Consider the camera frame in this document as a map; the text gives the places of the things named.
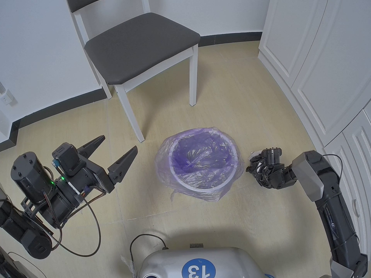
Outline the black plastic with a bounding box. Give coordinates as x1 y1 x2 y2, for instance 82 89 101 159
246 155 265 185

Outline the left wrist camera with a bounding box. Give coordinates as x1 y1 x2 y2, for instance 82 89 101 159
51 143 82 176

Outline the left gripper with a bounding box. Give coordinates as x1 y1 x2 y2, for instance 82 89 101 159
40 135 139 229

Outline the white trash bin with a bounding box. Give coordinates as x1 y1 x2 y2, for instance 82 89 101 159
169 130 236 192

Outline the white wardrobe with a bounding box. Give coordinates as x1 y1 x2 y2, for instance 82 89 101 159
257 0 371 255

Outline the white chair grey seat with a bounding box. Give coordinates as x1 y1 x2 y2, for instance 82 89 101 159
62 0 201 143

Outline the white wall socket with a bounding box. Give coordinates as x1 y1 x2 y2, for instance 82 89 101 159
0 81 15 106

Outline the purple plastic bag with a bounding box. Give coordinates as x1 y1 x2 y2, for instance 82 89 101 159
154 126 244 203

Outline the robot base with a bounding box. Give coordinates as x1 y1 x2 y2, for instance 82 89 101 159
120 243 265 278

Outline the black cable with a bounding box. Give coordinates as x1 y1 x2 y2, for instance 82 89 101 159
43 191 102 257
322 154 343 190
129 234 169 269

